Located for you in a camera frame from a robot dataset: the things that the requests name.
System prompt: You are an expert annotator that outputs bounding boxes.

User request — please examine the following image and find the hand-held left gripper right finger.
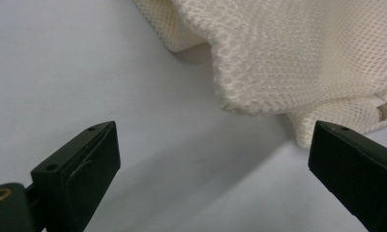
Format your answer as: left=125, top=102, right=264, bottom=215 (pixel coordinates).
left=308, top=120, right=387, bottom=232

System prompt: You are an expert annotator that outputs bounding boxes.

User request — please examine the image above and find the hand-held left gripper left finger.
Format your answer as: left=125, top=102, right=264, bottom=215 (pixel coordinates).
left=30, top=120, right=122, bottom=232

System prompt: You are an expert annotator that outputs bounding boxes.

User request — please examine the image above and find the white mesh laundry bag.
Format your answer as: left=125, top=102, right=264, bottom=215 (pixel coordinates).
left=132, top=0, right=387, bottom=149

